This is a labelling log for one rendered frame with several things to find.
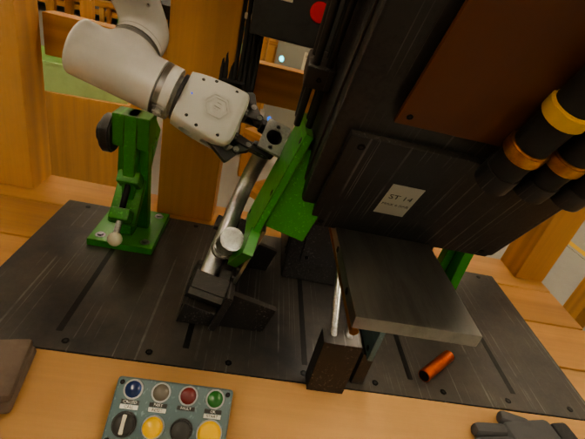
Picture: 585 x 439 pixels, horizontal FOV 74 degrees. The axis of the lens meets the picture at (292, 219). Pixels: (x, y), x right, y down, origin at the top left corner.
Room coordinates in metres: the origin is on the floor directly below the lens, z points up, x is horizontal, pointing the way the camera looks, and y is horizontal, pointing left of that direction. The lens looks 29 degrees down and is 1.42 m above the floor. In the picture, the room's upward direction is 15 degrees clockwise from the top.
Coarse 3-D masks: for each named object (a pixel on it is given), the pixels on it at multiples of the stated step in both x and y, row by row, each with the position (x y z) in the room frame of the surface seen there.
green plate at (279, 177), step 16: (304, 128) 0.54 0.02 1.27; (288, 144) 0.59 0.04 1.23; (304, 144) 0.51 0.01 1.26; (288, 160) 0.52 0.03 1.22; (304, 160) 0.52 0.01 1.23; (272, 176) 0.57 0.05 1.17; (288, 176) 0.51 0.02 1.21; (304, 176) 0.52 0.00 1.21; (272, 192) 0.51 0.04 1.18; (288, 192) 0.52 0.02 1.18; (256, 208) 0.56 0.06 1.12; (272, 208) 0.51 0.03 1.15; (288, 208) 0.52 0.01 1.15; (304, 208) 0.52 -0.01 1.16; (256, 224) 0.50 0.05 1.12; (272, 224) 0.52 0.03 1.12; (288, 224) 0.52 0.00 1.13; (304, 224) 0.53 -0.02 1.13
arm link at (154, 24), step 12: (120, 0) 0.62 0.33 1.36; (132, 0) 0.62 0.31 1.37; (144, 0) 0.62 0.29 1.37; (156, 0) 0.63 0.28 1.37; (120, 12) 0.64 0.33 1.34; (132, 12) 0.63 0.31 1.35; (144, 12) 0.63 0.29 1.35; (156, 12) 0.64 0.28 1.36; (120, 24) 0.62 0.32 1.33; (132, 24) 0.62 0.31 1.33; (144, 24) 0.63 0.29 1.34; (156, 24) 0.64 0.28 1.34; (156, 36) 0.64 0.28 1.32; (168, 36) 0.67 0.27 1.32
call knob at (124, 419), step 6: (120, 414) 0.28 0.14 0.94; (126, 414) 0.28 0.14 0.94; (114, 420) 0.28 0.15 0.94; (120, 420) 0.28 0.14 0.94; (126, 420) 0.28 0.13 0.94; (132, 420) 0.28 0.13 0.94; (114, 426) 0.27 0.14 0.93; (120, 426) 0.27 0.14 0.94; (126, 426) 0.27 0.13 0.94; (132, 426) 0.28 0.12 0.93; (114, 432) 0.27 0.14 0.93; (120, 432) 0.27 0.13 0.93; (126, 432) 0.27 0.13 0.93
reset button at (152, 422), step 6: (150, 420) 0.29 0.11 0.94; (156, 420) 0.29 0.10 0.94; (144, 426) 0.28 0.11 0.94; (150, 426) 0.28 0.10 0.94; (156, 426) 0.28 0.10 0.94; (162, 426) 0.29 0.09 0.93; (144, 432) 0.27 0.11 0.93; (150, 432) 0.28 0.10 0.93; (156, 432) 0.28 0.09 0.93; (150, 438) 0.27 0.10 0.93
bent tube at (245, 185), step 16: (272, 128) 0.62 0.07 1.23; (288, 128) 0.63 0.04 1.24; (272, 144) 0.66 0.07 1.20; (256, 160) 0.66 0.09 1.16; (256, 176) 0.67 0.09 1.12; (240, 192) 0.65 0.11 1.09; (240, 208) 0.64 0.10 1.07; (224, 224) 0.60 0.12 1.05; (208, 256) 0.55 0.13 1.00; (208, 272) 0.53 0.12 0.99
